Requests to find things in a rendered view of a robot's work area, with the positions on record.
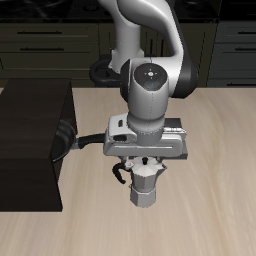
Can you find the black kitchen countertop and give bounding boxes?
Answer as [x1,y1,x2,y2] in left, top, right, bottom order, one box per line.
[0,0,256,24]

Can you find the dark wooden cabinet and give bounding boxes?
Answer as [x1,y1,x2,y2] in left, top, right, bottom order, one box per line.
[0,78,79,213]

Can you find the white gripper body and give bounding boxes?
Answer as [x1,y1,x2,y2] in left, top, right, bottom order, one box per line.
[102,126,188,158]

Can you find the flat black base plate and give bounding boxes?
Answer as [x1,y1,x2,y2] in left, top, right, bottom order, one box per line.
[88,54,123,85]

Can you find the dark grey drawer cupboard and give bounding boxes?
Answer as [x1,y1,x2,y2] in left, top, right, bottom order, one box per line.
[205,19,256,89]

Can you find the silver moka pot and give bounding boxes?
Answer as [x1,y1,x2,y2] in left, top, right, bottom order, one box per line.
[112,156,168,209]

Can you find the black frying pan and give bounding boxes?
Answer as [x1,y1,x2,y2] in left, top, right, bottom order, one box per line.
[51,119,108,164]

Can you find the dark olive kitchen cupboards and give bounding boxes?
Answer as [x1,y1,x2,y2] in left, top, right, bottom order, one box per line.
[0,20,218,88]

